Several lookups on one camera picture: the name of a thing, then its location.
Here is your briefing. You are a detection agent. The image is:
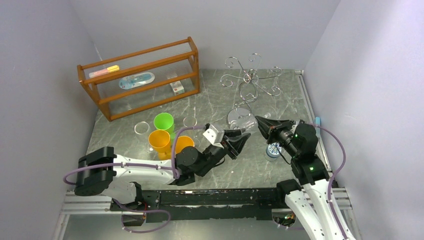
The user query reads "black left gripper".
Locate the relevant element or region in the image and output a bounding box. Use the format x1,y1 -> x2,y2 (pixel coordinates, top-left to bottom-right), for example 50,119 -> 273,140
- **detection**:
197,131 -> 252,179

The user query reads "clear plastic wine glass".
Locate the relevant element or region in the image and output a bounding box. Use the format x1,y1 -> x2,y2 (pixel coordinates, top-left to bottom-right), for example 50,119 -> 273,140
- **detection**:
183,116 -> 201,147
134,121 -> 151,151

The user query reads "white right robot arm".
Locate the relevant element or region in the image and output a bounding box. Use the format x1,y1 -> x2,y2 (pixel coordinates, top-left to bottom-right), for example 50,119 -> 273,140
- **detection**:
255,116 -> 355,240

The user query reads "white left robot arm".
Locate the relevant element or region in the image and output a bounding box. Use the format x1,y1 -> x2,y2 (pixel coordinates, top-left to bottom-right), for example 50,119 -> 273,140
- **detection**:
74,124 -> 251,210

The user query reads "chrome wine glass rack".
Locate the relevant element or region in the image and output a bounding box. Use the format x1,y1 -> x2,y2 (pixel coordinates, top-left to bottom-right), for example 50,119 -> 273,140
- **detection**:
219,53 -> 283,125

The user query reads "orange wooden shelf rack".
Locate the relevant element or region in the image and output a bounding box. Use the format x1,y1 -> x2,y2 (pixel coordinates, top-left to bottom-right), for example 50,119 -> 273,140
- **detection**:
77,36 -> 201,122

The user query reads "small blue-lidded jar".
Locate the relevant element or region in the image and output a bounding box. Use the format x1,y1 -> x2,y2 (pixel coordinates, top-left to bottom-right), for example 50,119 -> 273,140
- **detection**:
264,142 -> 282,162

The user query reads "orange plastic goblet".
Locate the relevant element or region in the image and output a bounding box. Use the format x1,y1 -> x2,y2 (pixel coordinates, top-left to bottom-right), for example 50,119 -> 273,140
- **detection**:
174,135 -> 195,154
148,129 -> 172,161

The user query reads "green plastic goblet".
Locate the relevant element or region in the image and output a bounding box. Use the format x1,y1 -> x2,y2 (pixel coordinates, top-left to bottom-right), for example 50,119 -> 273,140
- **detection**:
153,112 -> 176,142

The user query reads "small white box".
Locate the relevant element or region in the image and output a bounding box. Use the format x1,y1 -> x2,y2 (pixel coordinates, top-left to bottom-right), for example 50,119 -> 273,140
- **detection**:
169,80 -> 185,96

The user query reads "yellow pink highlighter pen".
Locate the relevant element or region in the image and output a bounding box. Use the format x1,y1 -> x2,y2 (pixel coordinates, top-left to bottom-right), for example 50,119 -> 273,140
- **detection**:
88,65 -> 120,78

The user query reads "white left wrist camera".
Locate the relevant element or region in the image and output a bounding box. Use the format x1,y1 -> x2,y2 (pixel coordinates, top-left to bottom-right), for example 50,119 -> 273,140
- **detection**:
202,124 -> 225,149

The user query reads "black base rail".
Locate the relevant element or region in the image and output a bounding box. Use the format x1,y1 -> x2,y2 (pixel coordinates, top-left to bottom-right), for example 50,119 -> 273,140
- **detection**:
110,187 -> 288,223

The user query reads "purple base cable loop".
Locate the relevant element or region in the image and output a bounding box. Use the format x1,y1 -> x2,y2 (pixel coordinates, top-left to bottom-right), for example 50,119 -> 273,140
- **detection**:
110,200 -> 172,234

